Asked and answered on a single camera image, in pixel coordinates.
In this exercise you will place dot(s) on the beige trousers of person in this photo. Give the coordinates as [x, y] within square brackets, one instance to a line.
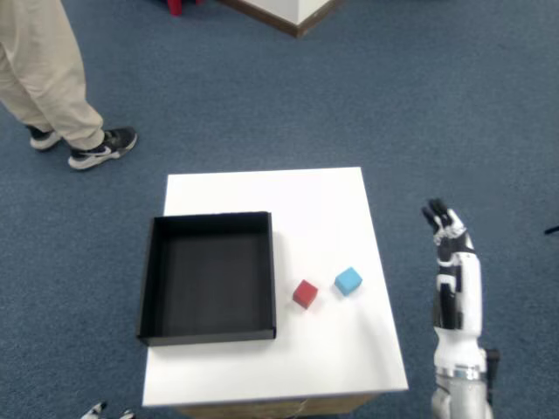
[43, 65]

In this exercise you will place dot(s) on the white pillar brown baseboard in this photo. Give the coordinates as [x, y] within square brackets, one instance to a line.
[301, 11]

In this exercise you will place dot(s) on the black object on floor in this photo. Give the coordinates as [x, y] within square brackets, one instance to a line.
[552, 229]

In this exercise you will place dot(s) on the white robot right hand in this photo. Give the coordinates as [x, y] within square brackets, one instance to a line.
[469, 297]

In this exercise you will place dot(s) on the black box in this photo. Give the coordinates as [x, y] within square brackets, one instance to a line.
[209, 283]

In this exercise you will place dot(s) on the wooden table base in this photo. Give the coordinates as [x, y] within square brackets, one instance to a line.
[271, 408]

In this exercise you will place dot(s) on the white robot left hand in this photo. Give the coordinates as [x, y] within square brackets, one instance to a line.
[97, 411]

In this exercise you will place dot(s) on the red cube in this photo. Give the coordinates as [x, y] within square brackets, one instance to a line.
[305, 294]

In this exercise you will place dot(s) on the red plastic object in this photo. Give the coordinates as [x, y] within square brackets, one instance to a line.
[179, 5]

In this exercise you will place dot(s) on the blue cube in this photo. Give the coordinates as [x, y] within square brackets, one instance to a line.
[348, 281]

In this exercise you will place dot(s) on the black white sneaker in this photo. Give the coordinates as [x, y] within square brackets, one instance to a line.
[43, 139]
[102, 150]

